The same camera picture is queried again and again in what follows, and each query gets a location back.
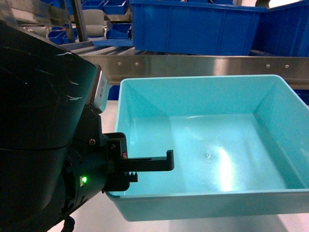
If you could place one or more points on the large blue bin left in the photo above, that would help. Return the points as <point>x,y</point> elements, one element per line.
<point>196,28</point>

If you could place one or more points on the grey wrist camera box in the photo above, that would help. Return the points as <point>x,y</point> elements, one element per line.
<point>100,91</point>

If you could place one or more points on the teal plastic tray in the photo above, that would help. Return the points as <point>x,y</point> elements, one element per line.
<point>240,145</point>

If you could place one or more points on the large blue bin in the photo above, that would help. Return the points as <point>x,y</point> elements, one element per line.
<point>284,30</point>
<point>196,28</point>

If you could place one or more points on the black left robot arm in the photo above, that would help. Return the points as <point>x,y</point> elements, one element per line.
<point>53,154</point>

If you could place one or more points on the stainless steel shelf rail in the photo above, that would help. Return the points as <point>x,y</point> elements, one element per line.
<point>295,71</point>

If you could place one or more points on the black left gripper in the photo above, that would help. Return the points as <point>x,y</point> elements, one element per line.
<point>85,168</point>

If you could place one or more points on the large blue bin right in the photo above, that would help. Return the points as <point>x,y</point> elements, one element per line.
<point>284,30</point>

